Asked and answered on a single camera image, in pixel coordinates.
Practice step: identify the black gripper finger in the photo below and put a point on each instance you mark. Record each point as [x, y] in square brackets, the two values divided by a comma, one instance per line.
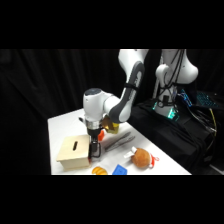
[98, 150]
[92, 150]

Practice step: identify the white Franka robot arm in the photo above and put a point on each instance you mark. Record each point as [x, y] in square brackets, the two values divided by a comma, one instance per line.
[123, 100]

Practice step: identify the brown plush toy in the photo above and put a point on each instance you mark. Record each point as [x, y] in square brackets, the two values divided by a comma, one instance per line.
[141, 157]

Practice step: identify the green base light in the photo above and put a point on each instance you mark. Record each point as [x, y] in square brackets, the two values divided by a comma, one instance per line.
[171, 115]

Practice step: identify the light wooden box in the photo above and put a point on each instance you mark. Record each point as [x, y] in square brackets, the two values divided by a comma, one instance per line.
[71, 151]

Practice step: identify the black robot stand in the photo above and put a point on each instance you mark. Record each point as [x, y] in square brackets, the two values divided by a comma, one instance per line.
[173, 140]

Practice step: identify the metal tongs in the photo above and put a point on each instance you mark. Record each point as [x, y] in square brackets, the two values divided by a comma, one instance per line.
[121, 140]

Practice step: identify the blue backlit keyboard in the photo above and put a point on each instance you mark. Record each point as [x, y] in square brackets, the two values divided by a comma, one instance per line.
[209, 99]

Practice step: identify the red cube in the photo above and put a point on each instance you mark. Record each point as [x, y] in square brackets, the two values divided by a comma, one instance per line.
[101, 135]

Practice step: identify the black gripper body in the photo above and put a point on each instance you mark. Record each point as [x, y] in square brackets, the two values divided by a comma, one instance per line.
[94, 136]

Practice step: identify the orange croissant toy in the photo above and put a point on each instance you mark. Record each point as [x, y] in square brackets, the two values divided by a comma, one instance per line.
[99, 171]

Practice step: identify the yellow-green cup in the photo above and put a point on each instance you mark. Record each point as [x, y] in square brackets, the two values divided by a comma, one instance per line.
[115, 129]

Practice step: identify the blue block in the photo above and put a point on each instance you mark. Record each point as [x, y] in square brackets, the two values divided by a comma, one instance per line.
[120, 170]

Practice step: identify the black curtain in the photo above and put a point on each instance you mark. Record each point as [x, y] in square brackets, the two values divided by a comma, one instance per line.
[30, 100]

